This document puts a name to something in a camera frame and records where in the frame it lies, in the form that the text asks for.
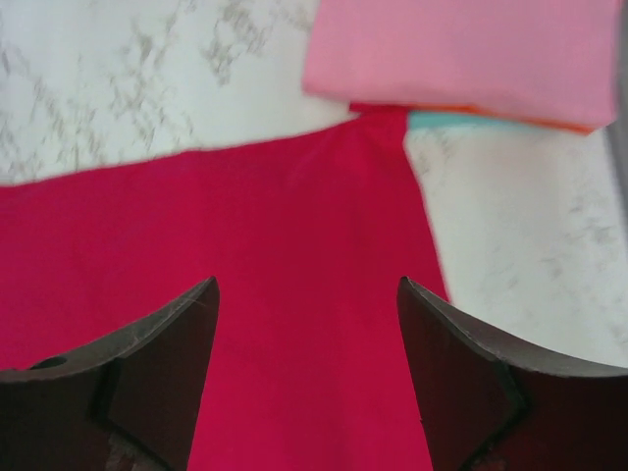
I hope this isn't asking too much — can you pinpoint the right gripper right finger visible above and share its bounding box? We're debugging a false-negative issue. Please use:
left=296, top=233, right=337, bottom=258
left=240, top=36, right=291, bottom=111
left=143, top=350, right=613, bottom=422
left=397, top=278, right=627, bottom=470

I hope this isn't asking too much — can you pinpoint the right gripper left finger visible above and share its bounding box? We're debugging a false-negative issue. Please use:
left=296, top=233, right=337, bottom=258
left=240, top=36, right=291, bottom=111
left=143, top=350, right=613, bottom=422
left=1, top=278, right=220, bottom=470

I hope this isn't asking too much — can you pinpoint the red t shirt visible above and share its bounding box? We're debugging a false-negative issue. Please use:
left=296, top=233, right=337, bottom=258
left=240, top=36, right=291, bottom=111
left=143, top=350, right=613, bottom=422
left=1, top=112, right=445, bottom=470

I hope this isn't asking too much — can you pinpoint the orange folded t shirt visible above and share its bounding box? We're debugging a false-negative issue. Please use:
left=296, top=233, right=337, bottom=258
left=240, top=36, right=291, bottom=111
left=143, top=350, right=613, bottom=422
left=411, top=105, right=595, bottom=135

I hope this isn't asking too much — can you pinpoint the teal folded t shirt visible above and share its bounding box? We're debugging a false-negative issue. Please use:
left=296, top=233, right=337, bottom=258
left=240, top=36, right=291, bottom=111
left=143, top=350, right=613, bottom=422
left=408, top=111, right=536, bottom=130

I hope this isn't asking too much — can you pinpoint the pink folded t shirt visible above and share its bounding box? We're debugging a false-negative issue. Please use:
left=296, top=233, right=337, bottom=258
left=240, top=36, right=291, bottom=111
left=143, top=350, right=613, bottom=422
left=302, top=1, right=622, bottom=130

